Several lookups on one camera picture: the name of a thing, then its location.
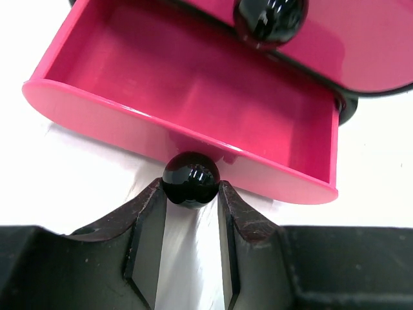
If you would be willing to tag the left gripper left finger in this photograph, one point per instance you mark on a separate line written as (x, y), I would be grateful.
(112, 263)

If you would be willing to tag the black drawer organizer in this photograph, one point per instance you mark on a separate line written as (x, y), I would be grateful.
(348, 106)

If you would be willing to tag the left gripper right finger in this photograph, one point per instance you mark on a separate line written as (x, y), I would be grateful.
(267, 266)

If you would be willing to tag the pink drawer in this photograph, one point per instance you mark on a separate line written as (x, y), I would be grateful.
(155, 79)
(362, 46)

